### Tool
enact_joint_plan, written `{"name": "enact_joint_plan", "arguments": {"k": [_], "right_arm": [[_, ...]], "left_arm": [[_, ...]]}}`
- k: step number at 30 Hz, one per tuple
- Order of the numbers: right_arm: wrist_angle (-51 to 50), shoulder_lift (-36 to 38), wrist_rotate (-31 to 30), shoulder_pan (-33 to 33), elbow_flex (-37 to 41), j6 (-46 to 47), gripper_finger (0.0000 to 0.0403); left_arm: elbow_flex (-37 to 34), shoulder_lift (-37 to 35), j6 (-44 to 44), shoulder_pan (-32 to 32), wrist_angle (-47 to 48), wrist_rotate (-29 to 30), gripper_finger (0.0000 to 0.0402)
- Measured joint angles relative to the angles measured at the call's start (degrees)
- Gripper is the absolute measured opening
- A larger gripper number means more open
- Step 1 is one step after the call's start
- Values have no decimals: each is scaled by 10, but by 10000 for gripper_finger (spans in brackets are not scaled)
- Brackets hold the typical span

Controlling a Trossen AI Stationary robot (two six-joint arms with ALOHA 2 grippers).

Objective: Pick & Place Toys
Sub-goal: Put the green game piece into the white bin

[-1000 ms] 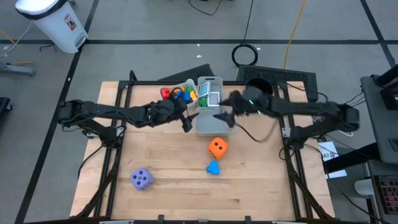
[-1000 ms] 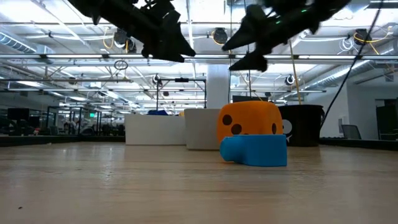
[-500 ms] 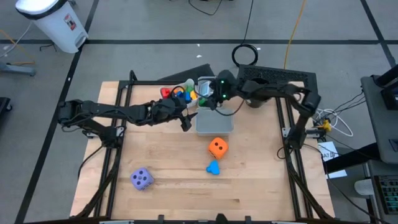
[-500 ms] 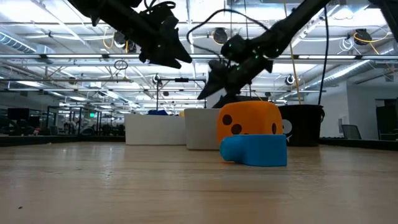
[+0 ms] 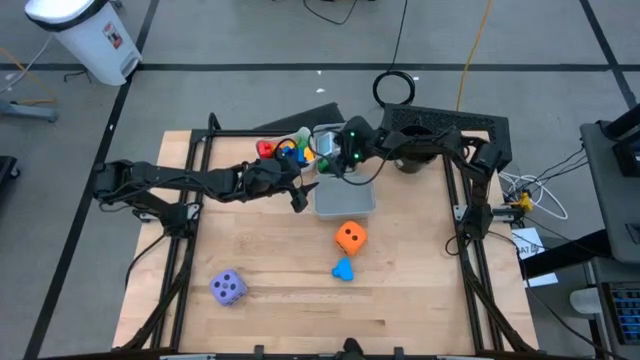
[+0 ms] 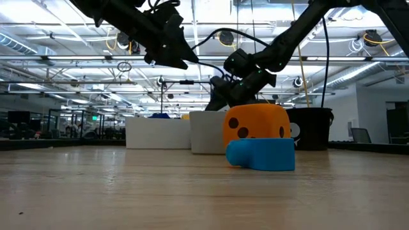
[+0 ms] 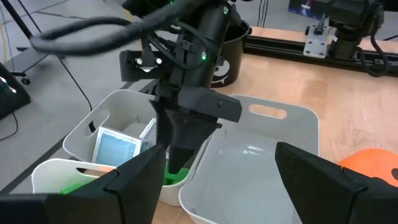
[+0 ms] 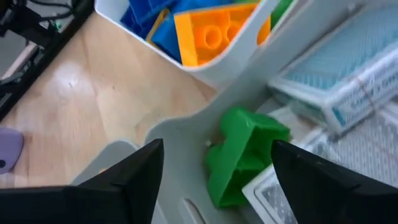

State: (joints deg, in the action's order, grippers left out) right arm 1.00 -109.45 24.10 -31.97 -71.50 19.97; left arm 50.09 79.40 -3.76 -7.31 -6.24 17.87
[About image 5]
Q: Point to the yellow toy block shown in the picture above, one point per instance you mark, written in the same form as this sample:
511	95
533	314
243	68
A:
310	156

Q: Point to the light blue toy block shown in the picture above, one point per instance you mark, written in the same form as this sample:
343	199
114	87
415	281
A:
343	270

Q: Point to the grey desk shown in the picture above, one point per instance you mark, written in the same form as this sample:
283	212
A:
610	200

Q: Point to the black aluminium table frame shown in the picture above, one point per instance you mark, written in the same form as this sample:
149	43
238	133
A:
230	133

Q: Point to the white trash can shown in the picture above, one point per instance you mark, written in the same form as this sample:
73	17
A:
85	35

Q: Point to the black equipment stand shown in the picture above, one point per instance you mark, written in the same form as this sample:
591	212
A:
7	167

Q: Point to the black table clamp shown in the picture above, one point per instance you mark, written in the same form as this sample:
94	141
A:
259	352
398	352

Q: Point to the white playing card box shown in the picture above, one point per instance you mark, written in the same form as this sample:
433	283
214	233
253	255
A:
329	145

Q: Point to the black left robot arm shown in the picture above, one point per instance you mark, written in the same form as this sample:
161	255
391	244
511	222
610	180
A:
165	180

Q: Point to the black perforated panel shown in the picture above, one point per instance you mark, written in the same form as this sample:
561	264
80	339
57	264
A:
450	117

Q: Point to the black desk beam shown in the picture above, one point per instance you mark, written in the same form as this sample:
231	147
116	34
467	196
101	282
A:
565	255

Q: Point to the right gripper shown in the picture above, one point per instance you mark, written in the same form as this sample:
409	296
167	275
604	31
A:
357	142

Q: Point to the yellow connector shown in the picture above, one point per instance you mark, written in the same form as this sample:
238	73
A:
525	201

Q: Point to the grey floor leg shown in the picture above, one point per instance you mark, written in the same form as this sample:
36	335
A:
30	111

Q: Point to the white plastic bin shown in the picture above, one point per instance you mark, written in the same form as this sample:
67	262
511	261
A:
325	128
306	134

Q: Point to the silver mounting plate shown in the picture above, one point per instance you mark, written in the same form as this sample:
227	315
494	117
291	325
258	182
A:
460	212

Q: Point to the orange-yellow toy block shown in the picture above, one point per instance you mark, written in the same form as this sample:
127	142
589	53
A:
287	144

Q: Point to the orange foam die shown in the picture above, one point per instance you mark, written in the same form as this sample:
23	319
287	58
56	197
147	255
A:
351	239

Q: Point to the white paper sheet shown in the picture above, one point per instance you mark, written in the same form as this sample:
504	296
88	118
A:
525	240

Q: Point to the purple foam die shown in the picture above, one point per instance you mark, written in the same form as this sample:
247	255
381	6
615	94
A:
228	288

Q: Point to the grey rounded device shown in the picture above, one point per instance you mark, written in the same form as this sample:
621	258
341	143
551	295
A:
585	300

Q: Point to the black flat board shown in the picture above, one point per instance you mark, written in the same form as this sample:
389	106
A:
315	117

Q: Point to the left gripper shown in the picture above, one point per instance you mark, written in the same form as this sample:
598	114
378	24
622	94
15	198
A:
272	180

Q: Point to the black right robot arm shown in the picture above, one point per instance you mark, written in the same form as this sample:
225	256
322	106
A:
440	142

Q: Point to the grey plastic bin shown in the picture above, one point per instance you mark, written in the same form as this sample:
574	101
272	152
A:
345	200

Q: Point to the blue-lit keyboard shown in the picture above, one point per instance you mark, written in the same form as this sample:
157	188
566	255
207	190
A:
627	310

